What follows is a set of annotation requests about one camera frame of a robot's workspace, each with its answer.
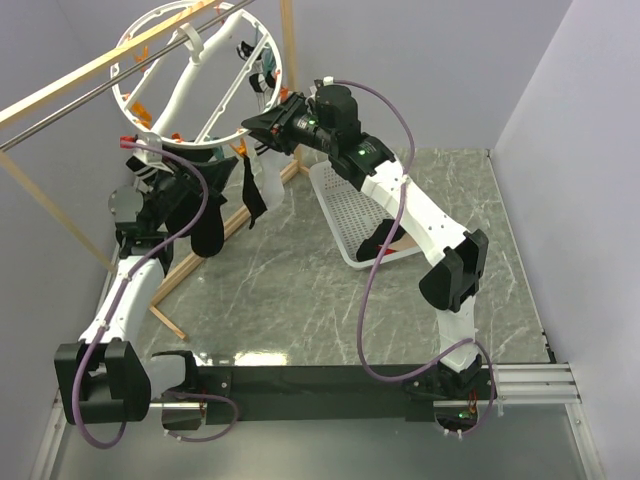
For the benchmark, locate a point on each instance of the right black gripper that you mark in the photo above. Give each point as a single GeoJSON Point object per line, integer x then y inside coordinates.
{"type": "Point", "coordinates": [273, 126]}

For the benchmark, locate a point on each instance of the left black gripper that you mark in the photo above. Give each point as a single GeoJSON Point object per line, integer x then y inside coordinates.
{"type": "Point", "coordinates": [216, 173]}

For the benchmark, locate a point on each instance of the white round clip hanger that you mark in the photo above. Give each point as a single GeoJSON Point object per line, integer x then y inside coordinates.
{"type": "Point", "coordinates": [199, 93]}

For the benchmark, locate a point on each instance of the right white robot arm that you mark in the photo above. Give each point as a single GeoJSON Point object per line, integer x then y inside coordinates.
{"type": "Point", "coordinates": [329, 123]}

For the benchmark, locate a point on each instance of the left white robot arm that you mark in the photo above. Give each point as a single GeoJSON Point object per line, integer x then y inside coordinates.
{"type": "Point", "coordinates": [145, 223]}

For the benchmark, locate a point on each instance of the white striped hanging sock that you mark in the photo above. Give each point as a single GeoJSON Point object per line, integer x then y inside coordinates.
{"type": "Point", "coordinates": [272, 188]}

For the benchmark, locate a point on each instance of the black striped sock at left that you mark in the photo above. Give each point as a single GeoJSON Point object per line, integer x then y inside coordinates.
{"type": "Point", "coordinates": [208, 234]}

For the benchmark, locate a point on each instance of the white plastic mesh basket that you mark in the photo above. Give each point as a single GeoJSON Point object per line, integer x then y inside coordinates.
{"type": "Point", "coordinates": [352, 217]}

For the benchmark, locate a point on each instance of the black beige red sock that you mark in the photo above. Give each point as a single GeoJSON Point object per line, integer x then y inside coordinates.
{"type": "Point", "coordinates": [372, 245]}

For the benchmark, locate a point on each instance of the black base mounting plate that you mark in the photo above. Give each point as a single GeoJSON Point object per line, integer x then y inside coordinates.
{"type": "Point", "coordinates": [320, 395]}

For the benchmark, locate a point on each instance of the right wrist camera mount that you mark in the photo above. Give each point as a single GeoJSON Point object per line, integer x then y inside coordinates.
{"type": "Point", "coordinates": [318, 84]}

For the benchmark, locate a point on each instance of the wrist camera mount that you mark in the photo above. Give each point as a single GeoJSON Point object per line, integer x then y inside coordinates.
{"type": "Point", "coordinates": [146, 155]}
{"type": "Point", "coordinates": [318, 84]}

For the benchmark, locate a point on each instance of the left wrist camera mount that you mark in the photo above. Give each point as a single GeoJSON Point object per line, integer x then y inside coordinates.
{"type": "Point", "coordinates": [146, 155]}

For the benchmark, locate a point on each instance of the wooden rack frame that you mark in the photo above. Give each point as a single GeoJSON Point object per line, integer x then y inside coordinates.
{"type": "Point", "coordinates": [286, 80]}

